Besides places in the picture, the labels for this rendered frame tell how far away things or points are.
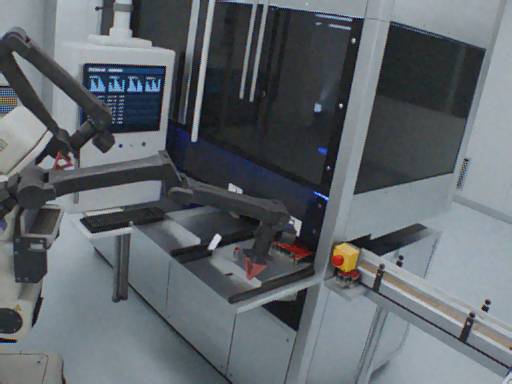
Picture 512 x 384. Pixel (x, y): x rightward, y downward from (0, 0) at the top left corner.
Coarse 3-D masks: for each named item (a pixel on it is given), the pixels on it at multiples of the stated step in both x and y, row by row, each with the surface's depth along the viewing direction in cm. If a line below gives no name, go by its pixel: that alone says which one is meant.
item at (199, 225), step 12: (168, 216) 195; (180, 216) 203; (192, 216) 206; (204, 216) 208; (216, 216) 210; (228, 216) 213; (180, 228) 189; (192, 228) 195; (204, 228) 197; (216, 228) 199; (228, 228) 201; (240, 228) 202; (252, 228) 197; (192, 240) 183; (204, 240) 181
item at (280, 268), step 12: (252, 240) 187; (216, 252) 172; (228, 252) 180; (240, 252) 182; (228, 264) 168; (240, 264) 173; (276, 264) 177; (288, 264) 178; (312, 264) 175; (240, 276) 164; (264, 276) 167; (276, 276) 162; (288, 276) 167
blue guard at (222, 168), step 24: (168, 144) 236; (192, 144) 221; (192, 168) 223; (216, 168) 209; (240, 168) 198; (264, 168) 187; (264, 192) 189; (288, 192) 179; (312, 192) 170; (312, 216) 172; (312, 240) 173
